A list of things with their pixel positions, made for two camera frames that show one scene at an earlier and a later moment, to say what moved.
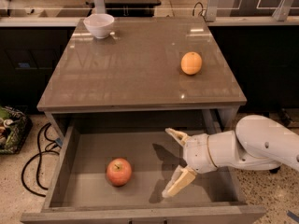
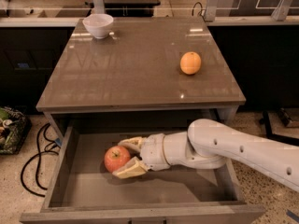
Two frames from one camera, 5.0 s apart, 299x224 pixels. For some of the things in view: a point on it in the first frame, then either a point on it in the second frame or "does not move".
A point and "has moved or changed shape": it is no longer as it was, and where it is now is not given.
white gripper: x=196 y=153 → x=153 y=152
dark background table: x=129 y=4 does not move
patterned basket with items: x=15 y=127 does not move
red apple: x=119 y=172 has moved or changed shape
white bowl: x=100 y=24 does not move
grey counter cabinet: x=136 y=68 does not move
